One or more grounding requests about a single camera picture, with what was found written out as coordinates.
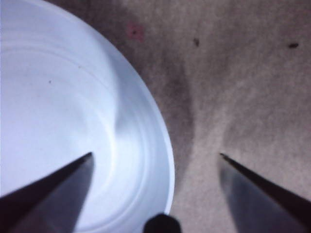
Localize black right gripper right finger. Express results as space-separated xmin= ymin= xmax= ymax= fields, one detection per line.
xmin=219 ymin=153 xmax=311 ymax=233

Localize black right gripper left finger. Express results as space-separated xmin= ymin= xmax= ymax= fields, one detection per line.
xmin=0 ymin=152 xmax=94 ymax=233

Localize blue round plate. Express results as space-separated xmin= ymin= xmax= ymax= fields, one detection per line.
xmin=0 ymin=0 xmax=176 ymax=233

